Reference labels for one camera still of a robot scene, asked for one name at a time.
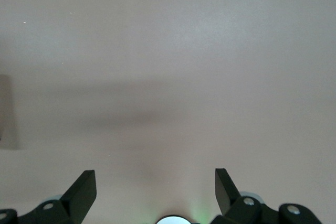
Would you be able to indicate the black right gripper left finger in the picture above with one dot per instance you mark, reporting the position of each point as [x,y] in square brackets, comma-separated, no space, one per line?
[76,200]

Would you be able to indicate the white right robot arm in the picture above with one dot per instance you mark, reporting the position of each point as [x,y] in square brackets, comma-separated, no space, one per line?
[173,221]

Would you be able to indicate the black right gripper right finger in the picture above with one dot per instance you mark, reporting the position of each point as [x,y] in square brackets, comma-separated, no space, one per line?
[231,203]

